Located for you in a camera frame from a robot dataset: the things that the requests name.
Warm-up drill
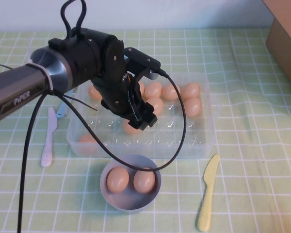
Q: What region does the brown cardboard box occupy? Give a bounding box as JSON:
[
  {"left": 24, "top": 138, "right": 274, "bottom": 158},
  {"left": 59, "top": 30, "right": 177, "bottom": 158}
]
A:
[{"left": 261, "top": 0, "right": 291, "bottom": 98}]

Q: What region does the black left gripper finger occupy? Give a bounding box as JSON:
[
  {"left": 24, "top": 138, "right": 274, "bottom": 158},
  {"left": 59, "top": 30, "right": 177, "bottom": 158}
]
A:
[
  {"left": 128, "top": 120, "right": 147, "bottom": 131},
  {"left": 145, "top": 113, "right": 158, "bottom": 127}
]

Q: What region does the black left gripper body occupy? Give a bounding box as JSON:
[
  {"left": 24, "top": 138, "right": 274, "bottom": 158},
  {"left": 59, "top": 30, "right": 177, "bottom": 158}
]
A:
[{"left": 97, "top": 72, "right": 154, "bottom": 123}]

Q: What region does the white cable tie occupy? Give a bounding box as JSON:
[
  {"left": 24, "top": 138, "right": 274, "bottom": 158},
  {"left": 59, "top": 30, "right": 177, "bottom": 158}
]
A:
[{"left": 29, "top": 57, "right": 54, "bottom": 92}]

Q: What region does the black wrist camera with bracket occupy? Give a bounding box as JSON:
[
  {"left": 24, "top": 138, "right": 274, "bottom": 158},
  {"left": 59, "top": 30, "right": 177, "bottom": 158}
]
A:
[{"left": 123, "top": 47, "right": 161, "bottom": 80}]

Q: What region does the light blue plastic fork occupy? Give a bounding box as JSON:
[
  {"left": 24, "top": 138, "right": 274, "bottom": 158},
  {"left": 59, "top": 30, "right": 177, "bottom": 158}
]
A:
[{"left": 55, "top": 100, "right": 70, "bottom": 119}]

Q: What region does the thin black cable tie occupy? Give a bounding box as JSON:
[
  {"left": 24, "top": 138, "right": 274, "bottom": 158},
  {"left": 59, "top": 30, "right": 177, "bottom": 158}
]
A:
[{"left": 52, "top": 92, "right": 98, "bottom": 112}]

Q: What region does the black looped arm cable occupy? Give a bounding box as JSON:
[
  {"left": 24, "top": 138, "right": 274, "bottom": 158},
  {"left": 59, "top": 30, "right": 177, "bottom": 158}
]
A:
[{"left": 60, "top": 0, "right": 87, "bottom": 38}]

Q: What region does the transparent plastic egg box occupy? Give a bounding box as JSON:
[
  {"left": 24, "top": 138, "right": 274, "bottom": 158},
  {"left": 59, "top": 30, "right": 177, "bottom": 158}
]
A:
[{"left": 66, "top": 71, "right": 220, "bottom": 160}]

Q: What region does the black camera cable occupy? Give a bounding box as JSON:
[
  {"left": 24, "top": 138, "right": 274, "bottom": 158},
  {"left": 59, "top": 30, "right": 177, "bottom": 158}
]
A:
[{"left": 16, "top": 69, "right": 187, "bottom": 233}]

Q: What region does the yellow plastic knife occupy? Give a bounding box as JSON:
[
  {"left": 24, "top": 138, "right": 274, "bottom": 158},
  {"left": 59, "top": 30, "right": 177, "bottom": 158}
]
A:
[{"left": 196, "top": 154, "right": 221, "bottom": 232}]

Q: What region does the pale pink plastic knife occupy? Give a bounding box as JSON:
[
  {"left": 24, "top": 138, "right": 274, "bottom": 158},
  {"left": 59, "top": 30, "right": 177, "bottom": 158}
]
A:
[{"left": 40, "top": 107, "right": 58, "bottom": 167}]

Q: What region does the grey round bowl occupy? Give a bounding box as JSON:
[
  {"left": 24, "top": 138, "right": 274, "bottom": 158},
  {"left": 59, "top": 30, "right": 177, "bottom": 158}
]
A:
[{"left": 99, "top": 154, "right": 162, "bottom": 215}]

